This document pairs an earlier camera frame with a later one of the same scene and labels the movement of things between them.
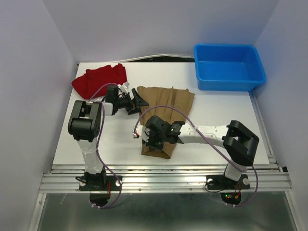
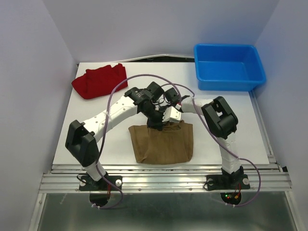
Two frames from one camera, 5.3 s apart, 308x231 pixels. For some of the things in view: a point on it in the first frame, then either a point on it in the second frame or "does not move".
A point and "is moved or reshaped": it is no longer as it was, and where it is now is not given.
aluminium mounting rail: x=162 y=178 does not move
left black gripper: x=132 y=109 -> x=158 y=124
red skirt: x=86 y=84 does not move
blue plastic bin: x=228 y=67 does not move
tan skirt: x=170 y=104 is moved or reshaped
